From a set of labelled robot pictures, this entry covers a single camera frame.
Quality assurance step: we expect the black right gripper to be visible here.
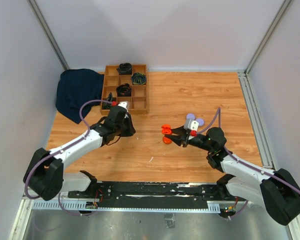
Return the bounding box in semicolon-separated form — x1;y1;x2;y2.
165;125;214;152

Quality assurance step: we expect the orange charging case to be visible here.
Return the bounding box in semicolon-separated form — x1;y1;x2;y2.
161;124;172;135
162;136;172;145

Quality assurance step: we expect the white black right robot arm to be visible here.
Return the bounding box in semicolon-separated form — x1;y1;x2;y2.
164;126;300;226

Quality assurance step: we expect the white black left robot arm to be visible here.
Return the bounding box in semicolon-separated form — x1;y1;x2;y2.
23;101;136;201

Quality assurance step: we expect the dark rolled belt lower left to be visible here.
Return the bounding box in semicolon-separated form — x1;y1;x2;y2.
101;92;117;110

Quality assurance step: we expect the black rolled belt middle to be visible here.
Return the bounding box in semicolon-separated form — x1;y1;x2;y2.
116;83;132;97

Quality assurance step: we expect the black rolled belt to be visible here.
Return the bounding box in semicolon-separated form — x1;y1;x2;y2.
116;62;133;75
116;83;132;97

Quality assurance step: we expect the wooden compartment tray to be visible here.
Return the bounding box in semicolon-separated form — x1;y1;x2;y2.
101;63;149;115

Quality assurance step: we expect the dark green rolled belt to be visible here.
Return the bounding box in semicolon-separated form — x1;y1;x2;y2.
131;72;147;85

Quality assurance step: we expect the black rolled belt top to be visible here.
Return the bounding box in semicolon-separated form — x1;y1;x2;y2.
116;62;133;75

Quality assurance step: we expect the dark blue cloth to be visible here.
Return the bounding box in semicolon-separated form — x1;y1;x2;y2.
55;68;104;124

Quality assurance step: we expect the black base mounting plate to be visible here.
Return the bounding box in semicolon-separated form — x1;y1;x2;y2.
67;181;236;212

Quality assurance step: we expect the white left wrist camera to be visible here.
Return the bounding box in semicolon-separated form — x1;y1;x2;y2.
118;101;130;112

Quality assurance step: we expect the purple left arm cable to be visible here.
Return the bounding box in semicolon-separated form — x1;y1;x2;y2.
24;99;117;217

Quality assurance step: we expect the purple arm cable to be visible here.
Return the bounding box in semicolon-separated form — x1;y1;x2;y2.
191;107;300;221
24;99;117;217

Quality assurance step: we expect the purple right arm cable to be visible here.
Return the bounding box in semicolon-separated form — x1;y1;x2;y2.
191;107;300;221

